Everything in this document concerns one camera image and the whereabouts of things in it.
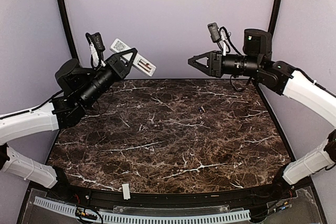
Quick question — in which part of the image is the white remote control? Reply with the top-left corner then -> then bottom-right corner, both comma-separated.
109,38 -> 157,78

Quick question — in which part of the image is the white battery cover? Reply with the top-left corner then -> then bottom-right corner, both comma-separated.
122,183 -> 131,200

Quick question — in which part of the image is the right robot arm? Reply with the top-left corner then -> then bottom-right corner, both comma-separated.
188,28 -> 335,200

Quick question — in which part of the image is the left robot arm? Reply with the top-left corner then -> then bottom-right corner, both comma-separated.
1,48 -> 138,201

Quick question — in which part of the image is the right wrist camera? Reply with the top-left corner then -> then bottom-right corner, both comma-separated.
207,23 -> 222,43

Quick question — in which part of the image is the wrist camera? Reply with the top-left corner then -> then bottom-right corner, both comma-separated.
207,23 -> 222,43
85,32 -> 105,52

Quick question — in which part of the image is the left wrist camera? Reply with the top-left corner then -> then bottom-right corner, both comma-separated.
85,32 -> 105,52

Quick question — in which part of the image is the left black frame post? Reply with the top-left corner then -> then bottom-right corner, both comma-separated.
57,0 -> 79,60

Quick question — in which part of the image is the black frame post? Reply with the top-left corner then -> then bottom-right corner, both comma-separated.
57,0 -> 79,60
268,0 -> 281,36

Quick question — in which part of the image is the right black frame post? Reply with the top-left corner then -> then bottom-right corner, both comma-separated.
268,0 -> 281,36

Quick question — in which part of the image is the black front rail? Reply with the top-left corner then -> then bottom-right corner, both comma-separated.
24,178 -> 316,210

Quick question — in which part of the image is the white slotted cable duct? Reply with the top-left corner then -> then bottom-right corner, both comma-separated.
34,196 -> 250,224

